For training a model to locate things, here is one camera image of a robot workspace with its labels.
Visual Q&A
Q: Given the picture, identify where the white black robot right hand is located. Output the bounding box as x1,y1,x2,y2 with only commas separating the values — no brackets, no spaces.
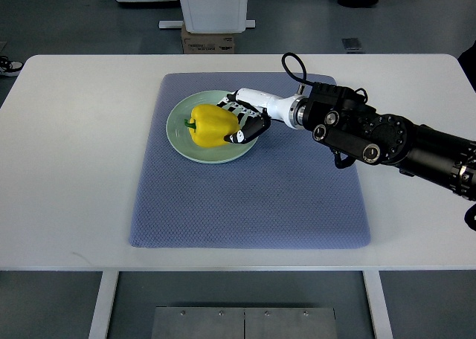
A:
218,88,306,144

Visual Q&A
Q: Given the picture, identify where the yellow bell pepper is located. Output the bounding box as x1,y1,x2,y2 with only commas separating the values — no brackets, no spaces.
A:
184,104,240,148

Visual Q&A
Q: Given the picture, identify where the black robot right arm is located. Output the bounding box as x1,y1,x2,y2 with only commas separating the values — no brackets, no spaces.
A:
290,75,475,201

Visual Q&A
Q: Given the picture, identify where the pale green plate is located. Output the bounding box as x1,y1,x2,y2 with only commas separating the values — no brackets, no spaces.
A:
166,90,258,164

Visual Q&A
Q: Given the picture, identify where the small grey floor plate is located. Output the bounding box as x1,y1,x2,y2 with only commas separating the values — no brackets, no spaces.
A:
341,38,363,51

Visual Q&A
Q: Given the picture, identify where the grey metal floor plate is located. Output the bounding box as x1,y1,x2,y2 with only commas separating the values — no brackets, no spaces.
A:
151,307,338,338

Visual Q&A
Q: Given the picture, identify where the blue quilted mat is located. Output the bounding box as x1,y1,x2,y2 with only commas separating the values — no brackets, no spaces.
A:
129,72,370,249

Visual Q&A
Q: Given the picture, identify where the brown cardboard box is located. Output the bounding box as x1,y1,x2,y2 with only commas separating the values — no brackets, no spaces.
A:
181,25,235,54

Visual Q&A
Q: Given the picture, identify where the white cabinet on stand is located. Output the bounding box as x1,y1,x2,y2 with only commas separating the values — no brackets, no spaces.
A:
158,0,256,34

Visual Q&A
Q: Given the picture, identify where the right white table leg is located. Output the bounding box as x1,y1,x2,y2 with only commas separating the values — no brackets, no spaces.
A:
363,270,393,339

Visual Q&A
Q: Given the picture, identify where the white table leg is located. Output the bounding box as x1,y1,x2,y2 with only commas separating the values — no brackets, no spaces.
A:
363,270,393,339
89,270,119,339

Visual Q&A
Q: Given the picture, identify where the white black sneaker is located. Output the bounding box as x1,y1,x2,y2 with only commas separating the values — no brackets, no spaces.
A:
0,55,24,77

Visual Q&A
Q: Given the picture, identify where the left white table leg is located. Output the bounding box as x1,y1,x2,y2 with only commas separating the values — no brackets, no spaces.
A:
89,270,119,339

